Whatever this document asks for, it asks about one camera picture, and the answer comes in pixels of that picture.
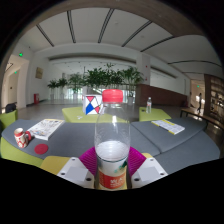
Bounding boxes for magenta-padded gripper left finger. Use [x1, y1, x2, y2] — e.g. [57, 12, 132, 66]
[56, 146, 99, 190]

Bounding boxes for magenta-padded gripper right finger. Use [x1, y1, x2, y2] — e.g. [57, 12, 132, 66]
[128, 146, 169, 190]

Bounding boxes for clear red-capped water bottle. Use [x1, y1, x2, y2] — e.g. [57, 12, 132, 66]
[94, 88, 131, 191]

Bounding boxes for small clear water bottle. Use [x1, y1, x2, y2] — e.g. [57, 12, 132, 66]
[145, 96, 153, 114]

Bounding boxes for yellow and white booklet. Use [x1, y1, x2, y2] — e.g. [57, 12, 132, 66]
[150, 119, 186, 136]

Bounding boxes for white illustrated magazine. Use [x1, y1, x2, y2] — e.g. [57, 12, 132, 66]
[27, 118, 65, 141]

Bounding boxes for wide lime green ottoman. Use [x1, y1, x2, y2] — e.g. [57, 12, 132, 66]
[61, 105, 128, 124]

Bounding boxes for small lime green ottoman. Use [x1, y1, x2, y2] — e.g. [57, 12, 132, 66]
[138, 107, 172, 122]

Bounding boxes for lime green seat block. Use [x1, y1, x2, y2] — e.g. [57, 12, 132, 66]
[0, 136, 44, 168]

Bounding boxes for red and white patterned cup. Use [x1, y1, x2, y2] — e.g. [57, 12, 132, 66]
[13, 127, 33, 149]

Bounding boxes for white red blue geometric box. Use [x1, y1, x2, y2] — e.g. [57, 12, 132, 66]
[82, 94, 102, 116]

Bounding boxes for wooden bench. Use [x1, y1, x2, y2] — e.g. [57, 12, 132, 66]
[179, 107, 224, 131]

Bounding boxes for person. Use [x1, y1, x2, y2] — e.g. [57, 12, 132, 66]
[196, 92, 203, 114]

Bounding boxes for lime green armchair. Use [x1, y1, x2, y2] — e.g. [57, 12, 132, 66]
[0, 109, 18, 131]

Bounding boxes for black backpack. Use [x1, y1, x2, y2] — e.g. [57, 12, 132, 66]
[4, 102, 18, 114]

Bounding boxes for group of green potted plants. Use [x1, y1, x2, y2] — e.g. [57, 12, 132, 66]
[47, 63, 145, 98]

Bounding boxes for wooden shelf unit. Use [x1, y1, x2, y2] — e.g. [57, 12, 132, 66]
[203, 73, 224, 124]

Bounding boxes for framed wall picture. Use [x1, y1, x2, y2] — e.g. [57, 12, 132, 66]
[35, 67, 44, 80]

